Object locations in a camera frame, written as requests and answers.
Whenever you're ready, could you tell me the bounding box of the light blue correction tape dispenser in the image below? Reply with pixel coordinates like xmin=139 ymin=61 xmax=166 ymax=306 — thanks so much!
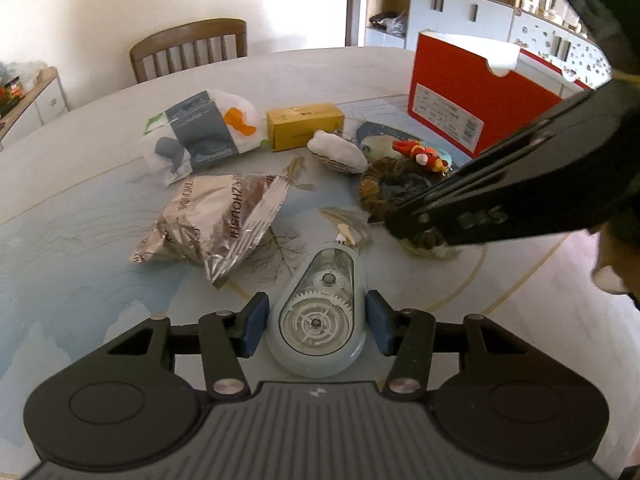
xmin=266 ymin=242 xmax=366 ymax=378

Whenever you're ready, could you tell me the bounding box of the silver foil snack bag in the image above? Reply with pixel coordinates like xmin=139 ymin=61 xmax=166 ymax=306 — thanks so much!
xmin=130 ymin=174 xmax=291 ymax=284

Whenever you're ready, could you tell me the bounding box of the white cloth pouch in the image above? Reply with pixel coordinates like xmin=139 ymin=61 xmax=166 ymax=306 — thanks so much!
xmin=307 ymin=130 xmax=368 ymax=174

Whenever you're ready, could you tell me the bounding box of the yellow cardboard box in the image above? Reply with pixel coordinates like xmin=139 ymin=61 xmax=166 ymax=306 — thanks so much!
xmin=266 ymin=103 xmax=345 ymax=152

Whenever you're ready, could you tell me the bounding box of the white plastic package grey label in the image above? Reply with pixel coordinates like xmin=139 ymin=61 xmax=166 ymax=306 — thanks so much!
xmin=141 ymin=89 xmax=268 ymax=185

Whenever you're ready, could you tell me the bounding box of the red orange plush keychain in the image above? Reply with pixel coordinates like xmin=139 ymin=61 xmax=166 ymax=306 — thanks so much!
xmin=392 ymin=140 xmax=450 ymax=174

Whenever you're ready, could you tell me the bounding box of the right hand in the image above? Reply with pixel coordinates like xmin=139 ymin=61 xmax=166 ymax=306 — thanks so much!
xmin=591 ymin=222 xmax=639 ymax=309

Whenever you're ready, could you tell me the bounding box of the red shoe box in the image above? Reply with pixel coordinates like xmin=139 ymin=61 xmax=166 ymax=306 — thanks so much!
xmin=408 ymin=30 xmax=588 ymax=158

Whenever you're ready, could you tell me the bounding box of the teal oval soap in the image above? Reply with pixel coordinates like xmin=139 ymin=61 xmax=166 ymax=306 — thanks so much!
xmin=437 ymin=150 xmax=457 ymax=171

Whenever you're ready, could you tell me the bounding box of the wooden dining chair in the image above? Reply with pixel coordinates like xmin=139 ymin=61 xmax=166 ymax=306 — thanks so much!
xmin=129 ymin=18 xmax=247 ymax=84

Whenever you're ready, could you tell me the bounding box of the white sideboard wooden top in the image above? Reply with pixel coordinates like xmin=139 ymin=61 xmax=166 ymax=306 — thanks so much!
xmin=1 ymin=67 xmax=68 ymax=148

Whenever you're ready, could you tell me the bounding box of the white wall cabinet unit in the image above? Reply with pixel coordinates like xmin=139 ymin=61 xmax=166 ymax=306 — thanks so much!
xmin=364 ymin=0 xmax=612 ymax=88

